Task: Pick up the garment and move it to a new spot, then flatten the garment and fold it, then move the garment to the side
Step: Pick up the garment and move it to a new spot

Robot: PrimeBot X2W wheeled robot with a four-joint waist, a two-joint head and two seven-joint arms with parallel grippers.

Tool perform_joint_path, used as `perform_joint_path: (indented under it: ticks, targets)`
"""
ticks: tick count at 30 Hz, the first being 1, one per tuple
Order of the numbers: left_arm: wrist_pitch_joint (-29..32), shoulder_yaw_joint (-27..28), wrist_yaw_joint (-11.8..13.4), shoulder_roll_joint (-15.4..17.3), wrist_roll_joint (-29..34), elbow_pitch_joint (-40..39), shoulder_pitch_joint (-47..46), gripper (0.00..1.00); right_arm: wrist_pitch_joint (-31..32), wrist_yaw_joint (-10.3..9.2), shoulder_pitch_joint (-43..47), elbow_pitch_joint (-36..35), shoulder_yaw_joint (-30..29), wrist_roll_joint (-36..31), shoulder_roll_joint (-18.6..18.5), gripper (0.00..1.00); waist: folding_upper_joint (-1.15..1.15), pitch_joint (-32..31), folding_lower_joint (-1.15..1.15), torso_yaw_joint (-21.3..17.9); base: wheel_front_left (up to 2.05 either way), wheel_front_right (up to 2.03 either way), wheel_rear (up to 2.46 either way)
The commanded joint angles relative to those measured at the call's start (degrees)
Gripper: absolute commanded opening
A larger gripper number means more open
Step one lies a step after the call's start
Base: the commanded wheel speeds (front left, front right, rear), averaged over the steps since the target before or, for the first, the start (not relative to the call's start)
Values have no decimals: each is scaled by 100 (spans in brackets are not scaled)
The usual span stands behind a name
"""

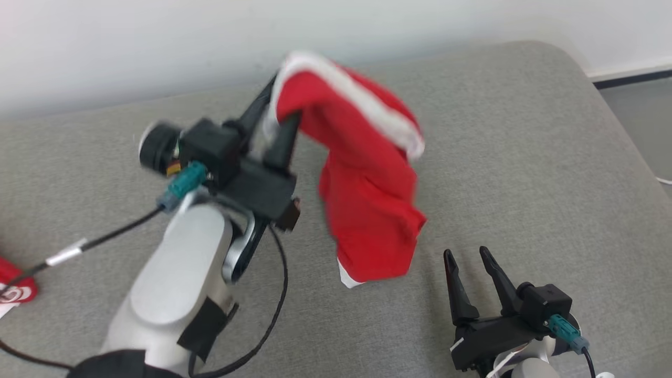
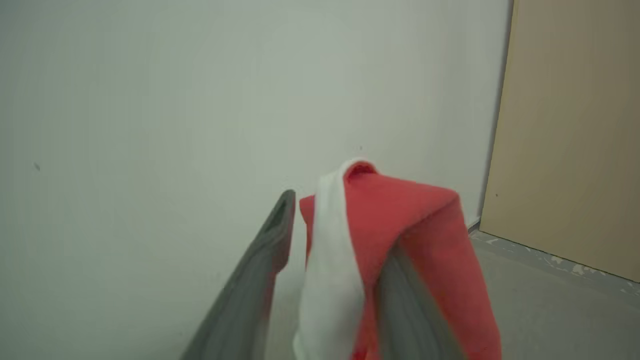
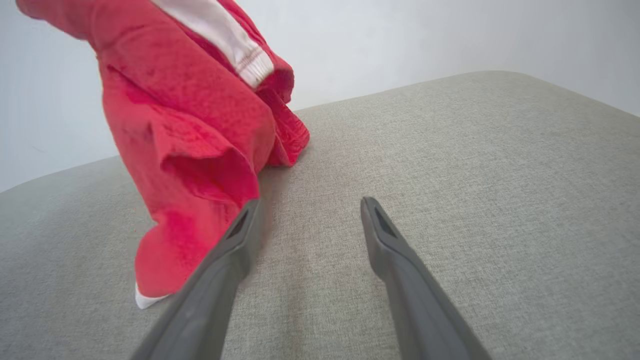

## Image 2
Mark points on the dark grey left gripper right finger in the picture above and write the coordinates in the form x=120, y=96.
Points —
x=410, y=320

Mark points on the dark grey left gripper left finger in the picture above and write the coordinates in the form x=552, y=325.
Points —
x=250, y=290

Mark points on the red shorts with white stripes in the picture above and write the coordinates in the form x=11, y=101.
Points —
x=400, y=210

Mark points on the beige wooden door panel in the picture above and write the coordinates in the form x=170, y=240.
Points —
x=575, y=125

